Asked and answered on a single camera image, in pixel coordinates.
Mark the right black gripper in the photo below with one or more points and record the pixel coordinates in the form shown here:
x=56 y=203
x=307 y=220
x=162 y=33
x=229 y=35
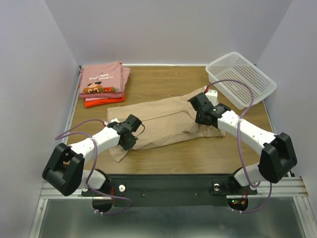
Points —
x=201 y=118

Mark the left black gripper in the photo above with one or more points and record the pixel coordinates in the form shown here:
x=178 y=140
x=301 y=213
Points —
x=127 y=147

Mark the beige t-shirt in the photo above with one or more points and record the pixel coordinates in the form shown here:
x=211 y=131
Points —
x=165 y=121

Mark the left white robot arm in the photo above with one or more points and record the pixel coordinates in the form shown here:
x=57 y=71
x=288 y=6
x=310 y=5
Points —
x=65 y=167

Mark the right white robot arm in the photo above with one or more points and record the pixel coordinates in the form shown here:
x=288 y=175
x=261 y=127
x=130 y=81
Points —
x=277 y=154

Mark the orange folded t-shirt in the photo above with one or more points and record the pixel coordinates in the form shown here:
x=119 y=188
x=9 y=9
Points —
x=104 y=102

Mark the dark pink folded t-shirt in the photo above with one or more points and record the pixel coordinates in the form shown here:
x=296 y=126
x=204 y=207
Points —
x=102 y=95

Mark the light pink folded t-shirt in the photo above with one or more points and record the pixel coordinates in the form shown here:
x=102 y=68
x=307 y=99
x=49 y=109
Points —
x=94 y=99

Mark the pink printed folded t-shirt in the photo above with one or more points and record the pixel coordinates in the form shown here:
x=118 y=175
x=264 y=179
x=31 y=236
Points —
x=104 y=78

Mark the white plastic basket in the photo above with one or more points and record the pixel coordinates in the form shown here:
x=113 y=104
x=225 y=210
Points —
x=236 y=69

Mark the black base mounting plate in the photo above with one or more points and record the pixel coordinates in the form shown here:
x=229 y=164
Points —
x=173 y=189

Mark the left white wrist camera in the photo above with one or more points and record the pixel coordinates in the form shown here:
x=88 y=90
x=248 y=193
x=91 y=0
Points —
x=115 y=120

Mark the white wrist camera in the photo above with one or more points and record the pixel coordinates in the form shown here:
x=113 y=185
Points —
x=212 y=96
x=115 y=120

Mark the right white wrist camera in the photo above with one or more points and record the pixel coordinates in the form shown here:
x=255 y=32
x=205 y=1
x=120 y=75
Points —
x=212 y=96

